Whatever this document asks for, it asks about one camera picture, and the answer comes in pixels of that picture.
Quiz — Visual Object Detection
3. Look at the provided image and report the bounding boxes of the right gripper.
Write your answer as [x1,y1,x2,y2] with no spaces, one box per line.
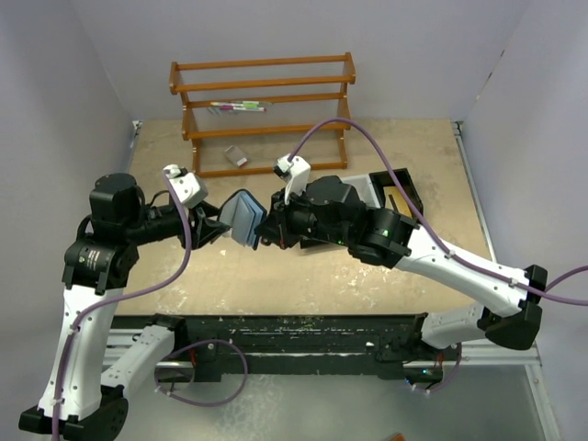
[255,184,350,250]

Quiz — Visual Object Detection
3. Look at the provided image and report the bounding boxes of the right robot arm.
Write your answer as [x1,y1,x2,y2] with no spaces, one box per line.
[255,176,547,359]

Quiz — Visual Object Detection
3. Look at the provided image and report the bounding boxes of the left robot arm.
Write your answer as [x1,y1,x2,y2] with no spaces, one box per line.
[18,164,228,440]

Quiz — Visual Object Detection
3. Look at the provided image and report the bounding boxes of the small grey box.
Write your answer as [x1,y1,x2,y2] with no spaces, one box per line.
[224,145,248,167]

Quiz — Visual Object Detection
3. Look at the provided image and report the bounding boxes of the white middle bin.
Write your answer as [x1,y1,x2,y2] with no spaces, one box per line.
[341,174,381,209]

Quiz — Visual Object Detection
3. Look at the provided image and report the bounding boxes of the coloured pens on rack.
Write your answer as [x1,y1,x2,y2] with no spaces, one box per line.
[208,100,270,115]

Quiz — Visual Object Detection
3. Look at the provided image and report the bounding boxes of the black right bin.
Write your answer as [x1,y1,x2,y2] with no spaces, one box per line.
[369,167,424,221]

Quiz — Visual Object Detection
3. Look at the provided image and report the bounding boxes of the wooden block in bin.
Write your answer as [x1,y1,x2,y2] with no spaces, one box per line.
[384,186,413,217]

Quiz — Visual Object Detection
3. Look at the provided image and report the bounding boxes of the wooden three-tier rack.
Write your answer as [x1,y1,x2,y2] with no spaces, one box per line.
[168,51,357,178]

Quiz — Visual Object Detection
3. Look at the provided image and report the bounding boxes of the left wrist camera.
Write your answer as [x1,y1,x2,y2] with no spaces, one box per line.
[163,164,209,209]

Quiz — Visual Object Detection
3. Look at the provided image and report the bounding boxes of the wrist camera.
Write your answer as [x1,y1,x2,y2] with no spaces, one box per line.
[163,164,209,209]
[274,155,311,205]

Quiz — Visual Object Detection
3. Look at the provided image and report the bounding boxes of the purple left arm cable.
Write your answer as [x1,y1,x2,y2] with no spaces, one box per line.
[51,169,197,441]

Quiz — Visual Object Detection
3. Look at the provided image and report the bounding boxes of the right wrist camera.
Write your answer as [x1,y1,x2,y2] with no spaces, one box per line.
[274,155,311,205]

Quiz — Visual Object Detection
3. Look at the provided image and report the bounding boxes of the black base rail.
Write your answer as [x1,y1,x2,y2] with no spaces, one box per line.
[105,312,465,385]

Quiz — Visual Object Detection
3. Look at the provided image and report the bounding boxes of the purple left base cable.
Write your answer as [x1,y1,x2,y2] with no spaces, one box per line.
[153,337,248,406]

